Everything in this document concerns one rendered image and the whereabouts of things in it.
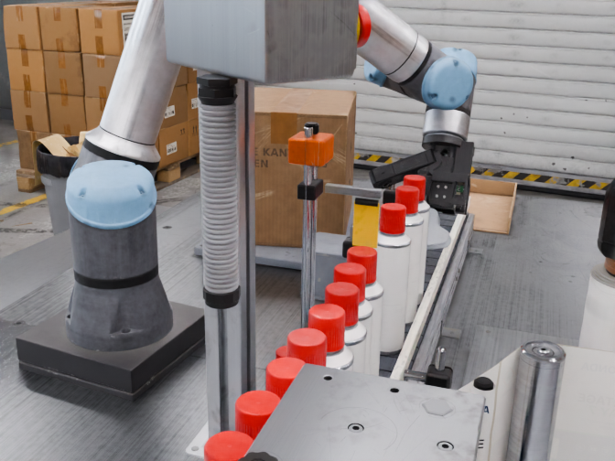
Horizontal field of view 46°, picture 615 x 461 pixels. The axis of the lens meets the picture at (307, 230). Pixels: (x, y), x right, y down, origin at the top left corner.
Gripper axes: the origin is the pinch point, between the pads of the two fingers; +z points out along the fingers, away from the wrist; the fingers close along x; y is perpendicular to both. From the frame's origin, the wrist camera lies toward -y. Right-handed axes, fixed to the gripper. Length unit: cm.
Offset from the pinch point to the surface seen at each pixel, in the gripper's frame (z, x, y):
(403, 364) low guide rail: 17.5, -26.5, 4.4
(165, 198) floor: -60, 291, -202
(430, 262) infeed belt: -1.4, 13.2, 1.3
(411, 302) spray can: 8.4, -11.5, 2.3
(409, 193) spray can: -5.8, -19.6, 0.9
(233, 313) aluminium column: 15.2, -42.4, -12.6
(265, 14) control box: -7, -70, -4
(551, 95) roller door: -167, 348, 23
